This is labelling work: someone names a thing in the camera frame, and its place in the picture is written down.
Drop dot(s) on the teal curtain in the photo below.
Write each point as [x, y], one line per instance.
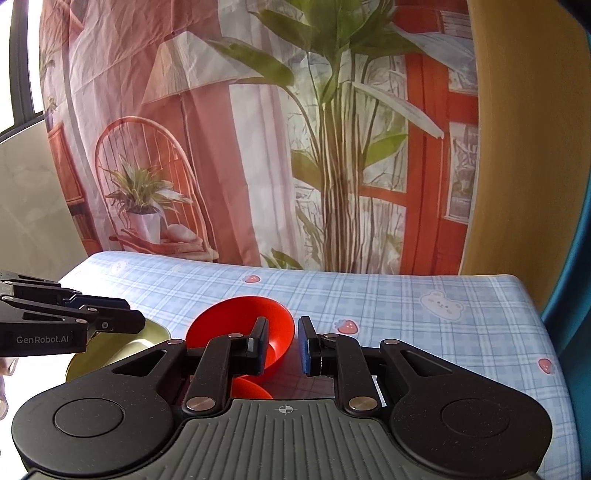
[577, 277]

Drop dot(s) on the green square bowl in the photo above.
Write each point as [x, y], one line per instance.
[115, 353]

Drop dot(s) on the blue checked tablecloth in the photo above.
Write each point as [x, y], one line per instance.
[392, 300]

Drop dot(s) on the black window frame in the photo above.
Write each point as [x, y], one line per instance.
[21, 55]

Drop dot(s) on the red round bowl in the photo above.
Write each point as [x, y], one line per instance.
[231, 318]

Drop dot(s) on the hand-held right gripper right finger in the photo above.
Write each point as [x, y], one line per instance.
[304, 346]

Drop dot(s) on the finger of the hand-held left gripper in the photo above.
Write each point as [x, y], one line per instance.
[99, 303]
[117, 321]

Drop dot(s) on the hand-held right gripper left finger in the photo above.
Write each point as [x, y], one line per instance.
[263, 344]

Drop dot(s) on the printed room backdrop cloth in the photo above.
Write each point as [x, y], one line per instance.
[258, 138]

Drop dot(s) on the yellow wooden panel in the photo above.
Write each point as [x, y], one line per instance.
[521, 138]

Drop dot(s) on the person's left hand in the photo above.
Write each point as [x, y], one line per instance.
[5, 367]

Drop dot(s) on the red plate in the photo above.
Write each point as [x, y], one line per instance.
[249, 390]

